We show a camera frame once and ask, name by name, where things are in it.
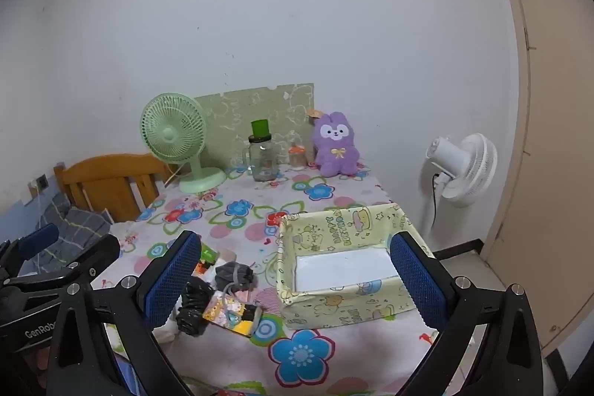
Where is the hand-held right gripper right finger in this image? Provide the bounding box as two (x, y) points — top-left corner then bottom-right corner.
(389, 231), (544, 396)

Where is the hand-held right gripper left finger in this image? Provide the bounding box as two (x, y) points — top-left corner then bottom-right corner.
(46, 230), (202, 396)

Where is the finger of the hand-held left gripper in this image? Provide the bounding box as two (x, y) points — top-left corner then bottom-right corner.
(0, 223), (60, 271)
(46, 233), (120, 292)

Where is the black plastic bag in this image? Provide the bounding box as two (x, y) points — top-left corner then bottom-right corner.
(176, 276), (214, 337)

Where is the cartoon printed packet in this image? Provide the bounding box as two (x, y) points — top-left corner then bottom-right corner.
(203, 291), (263, 338)

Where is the grey cloth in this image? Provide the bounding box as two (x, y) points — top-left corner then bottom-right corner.
(214, 261), (257, 292)

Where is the yellow printed fabric box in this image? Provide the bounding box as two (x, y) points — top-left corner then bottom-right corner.
(276, 202), (434, 330)

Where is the small green orange packet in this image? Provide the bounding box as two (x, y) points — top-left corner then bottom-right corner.
(195, 246), (219, 275)

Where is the white cloth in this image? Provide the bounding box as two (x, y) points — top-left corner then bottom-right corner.
(153, 316), (187, 343)

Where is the white standing fan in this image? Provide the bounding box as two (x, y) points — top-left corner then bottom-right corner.
(419, 133), (498, 239)

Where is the floral tablecloth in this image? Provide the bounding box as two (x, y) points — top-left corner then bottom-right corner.
(90, 166), (441, 396)

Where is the green desk fan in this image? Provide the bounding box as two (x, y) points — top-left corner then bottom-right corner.
(140, 93), (227, 194)

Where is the glass jar mug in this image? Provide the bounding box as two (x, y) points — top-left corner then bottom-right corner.
(241, 135), (280, 182)

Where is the purple plush bunny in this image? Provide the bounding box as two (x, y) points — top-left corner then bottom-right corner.
(306, 109), (362, 178)

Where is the beige door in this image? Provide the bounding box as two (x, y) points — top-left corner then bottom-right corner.
(478, 0), (594, 355)

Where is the green printed board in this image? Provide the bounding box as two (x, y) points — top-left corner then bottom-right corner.
(194, 83), (315, 169)

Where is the black fan cable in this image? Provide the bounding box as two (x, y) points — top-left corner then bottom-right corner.
(431, 172), (443, 230)

